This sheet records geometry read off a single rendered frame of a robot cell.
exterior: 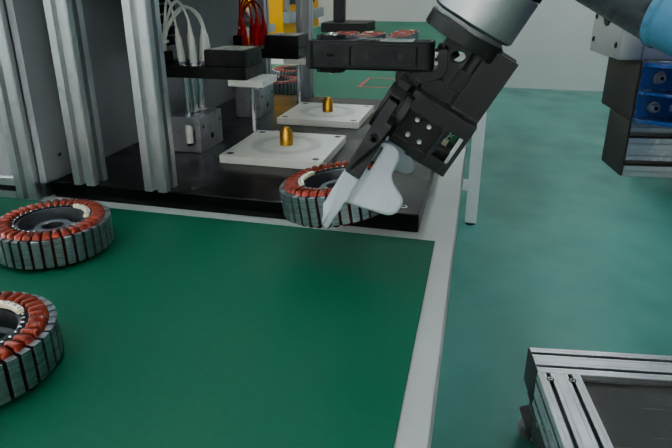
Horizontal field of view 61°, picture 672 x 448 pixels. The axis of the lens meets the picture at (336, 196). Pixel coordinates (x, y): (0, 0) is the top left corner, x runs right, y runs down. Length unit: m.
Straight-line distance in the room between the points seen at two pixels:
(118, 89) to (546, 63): 5.51
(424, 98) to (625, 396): 1.00
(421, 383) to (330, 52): 0.28
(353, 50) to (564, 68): 5.73
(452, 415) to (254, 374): 1.15
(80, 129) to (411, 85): 0.42
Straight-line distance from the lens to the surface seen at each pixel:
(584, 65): 6.23
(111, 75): 0.91
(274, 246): 0.60
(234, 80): 0.83
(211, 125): 0.90
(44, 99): 0.80
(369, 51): 0.50
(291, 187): 0.54
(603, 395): 1.37
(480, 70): 0.50
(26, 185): 0.83
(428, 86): 0.51
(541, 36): 6.15
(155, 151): 0.71
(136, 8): 0.69
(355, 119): 1.02
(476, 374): 1.68
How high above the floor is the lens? 1.01
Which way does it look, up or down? 21 degrees down
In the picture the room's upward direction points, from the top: straight up
